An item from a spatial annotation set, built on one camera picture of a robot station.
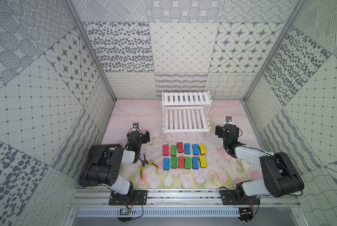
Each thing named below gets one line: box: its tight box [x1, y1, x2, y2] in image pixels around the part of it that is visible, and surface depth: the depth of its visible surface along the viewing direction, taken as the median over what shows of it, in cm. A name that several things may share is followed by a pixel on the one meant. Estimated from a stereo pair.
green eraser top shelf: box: [170, 145, 177, 157], surface depth 94 cm
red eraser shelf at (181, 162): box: [177, 156, 185, 169], surface depth 87 cm
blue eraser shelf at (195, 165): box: [191, 156, 200, 170], surface depth 87 cm
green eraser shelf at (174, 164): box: [170, 156, 178, 169], surface depth 88 cm
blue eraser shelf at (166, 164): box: [162, 157, 170, 171], surface depth 87 cm
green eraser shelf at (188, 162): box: [184, 156, 192, 170], surface depth 88 cm
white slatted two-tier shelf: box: [161, 90, 212, 141], surface depth 91 cm
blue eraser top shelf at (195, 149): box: [192, 144, 200, 155], surface depth 94 cm
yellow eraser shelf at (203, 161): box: [198, 155, 208, 168], surface depth 88 cm
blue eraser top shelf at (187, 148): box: [184, 143, 191, 155], surface depth 95 cm
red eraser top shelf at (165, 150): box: [162, 144, 169, 156], surface depth 94 cm
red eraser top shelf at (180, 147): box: [176, 141, 185, 154], surface depth 95 cm
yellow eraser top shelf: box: [198, 144, 207, 155], surface depth 93 cm
